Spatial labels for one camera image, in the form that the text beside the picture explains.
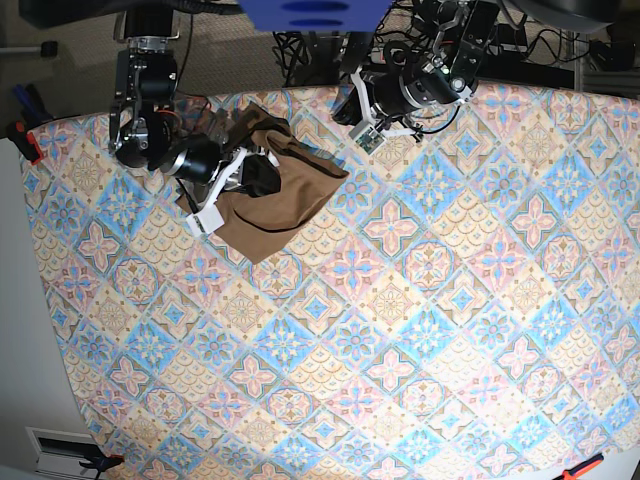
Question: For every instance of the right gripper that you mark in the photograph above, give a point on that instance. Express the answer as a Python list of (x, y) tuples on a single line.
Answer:
[(248, 172)]

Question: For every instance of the power strip with red switch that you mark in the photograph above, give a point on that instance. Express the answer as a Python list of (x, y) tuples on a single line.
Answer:
[(395, 56)]

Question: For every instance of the orange clamp bottom right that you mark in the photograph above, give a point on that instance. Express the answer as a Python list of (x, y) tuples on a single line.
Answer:
[(582, 468)]

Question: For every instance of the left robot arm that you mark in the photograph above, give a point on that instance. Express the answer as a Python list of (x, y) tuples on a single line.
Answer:
[(393, 75)]

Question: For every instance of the white floor vent box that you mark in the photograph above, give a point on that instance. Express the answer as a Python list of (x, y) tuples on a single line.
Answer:
[(59, 453)]

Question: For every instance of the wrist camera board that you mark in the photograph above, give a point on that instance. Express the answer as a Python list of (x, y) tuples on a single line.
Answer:
[(205, 221), (370, 140)]

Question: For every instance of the red black clamp left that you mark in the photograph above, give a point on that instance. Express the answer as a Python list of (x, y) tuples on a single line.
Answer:
[(25, 142)]

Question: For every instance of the orange black clamp bottom left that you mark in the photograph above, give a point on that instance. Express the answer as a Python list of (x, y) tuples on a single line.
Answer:
[(94, 459)]

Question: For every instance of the blue plastic bin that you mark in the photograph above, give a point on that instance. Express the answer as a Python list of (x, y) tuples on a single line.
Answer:
[(315, 15)]

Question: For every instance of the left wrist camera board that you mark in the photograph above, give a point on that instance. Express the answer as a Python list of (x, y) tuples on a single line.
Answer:
[(370, 140)]

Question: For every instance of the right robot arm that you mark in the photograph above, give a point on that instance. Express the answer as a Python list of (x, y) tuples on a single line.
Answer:
[(146, 131)]

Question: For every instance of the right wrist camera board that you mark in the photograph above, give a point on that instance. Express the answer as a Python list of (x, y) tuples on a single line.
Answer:
[(205, 221)]

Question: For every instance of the brown t-shirt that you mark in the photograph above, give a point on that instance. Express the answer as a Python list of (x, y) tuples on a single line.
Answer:
[(260, 227)]

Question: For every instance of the patterned tablecloth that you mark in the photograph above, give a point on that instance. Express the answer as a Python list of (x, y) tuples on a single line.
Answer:
[(463, 308)]

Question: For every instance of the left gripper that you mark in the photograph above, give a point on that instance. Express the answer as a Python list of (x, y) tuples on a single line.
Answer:
[(354, 107)]

